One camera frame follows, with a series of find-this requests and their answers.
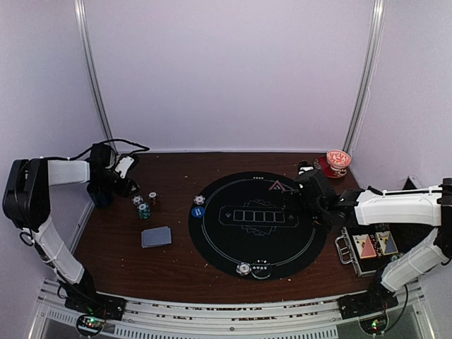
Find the aluminium poker chip case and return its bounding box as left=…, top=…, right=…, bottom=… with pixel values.
left=335, top=224, right=405, bottom=278

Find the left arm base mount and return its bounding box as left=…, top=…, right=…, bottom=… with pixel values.
left=64, top=285, right=126, bottom=338

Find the clear round dealer button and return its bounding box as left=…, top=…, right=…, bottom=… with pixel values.
left=251, top=259, right=272, bottom=280

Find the brown 100 poker chip stack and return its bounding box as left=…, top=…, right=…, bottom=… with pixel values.
left=148, top=191, right=160, bottom=206

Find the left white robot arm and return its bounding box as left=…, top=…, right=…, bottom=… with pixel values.
left=2, top=140, right=148, bottom=314

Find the left aluminium frame post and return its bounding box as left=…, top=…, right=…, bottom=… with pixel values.
left=74, top=0, right=113, bottom=139

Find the round black poker mat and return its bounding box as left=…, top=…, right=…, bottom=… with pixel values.
left=188, top=172, right=328, bottom=280

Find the blue-backed playing card deck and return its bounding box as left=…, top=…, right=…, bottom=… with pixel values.
left=141, top=227, right=172, bottom=249

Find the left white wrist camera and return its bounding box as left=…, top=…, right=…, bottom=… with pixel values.
left=114, top=155, right=138, bottom=179

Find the red floral saucer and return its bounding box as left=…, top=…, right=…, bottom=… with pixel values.
left=313, top=156, right=347, bottom=179

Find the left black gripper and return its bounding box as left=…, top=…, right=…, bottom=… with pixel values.
left=91, top=169, right=139, bottom=198

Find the single white blue poker chip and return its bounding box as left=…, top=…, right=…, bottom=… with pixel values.
left=194, top=195, right=206, bottom=206

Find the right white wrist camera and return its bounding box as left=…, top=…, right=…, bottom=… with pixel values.
left=297, top=160, right=315, bottom=175

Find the dark blue cup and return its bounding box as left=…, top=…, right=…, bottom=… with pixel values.
left=88, top=189, right=113, bottom=209

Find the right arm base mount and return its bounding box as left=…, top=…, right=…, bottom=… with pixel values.
left=338, top=291, right=398, bottom=335

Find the blue small blind button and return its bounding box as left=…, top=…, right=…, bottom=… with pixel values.
left=191, top=206, right=206, bottom=218

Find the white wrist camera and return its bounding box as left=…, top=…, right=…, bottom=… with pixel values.
left=114, top=155, right=138, bottom=179
left=297, top=160, right=315, bottom=175

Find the red white patterned tea bowl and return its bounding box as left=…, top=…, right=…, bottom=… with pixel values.
left=326, top=150, right=352, bottom=171

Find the aluminium frame post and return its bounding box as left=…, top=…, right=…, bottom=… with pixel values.
left=74, top=0, right=113, bottom=139
left=343, top=0, right=386, bottom=154

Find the red black triangular all-in marker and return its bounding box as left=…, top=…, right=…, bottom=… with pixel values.
left=268, top=180, right=285, bottom=192

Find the front aluminium rail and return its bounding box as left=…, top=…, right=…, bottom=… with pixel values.
left=37, top=287, right=427, bottom=339

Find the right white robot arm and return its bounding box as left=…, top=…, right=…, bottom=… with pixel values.
left=282, top=167, right=451, bottom=312

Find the right aluminium frame post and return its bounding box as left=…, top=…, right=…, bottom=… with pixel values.
left=343, top=0, right=386, bottom=154

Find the white blue poker chip stack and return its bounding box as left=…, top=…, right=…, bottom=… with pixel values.
left=131, top=195, right=143, bottom=206

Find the red card deck in case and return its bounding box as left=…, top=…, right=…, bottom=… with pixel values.
left=352, top=234, right=376, bottom=259

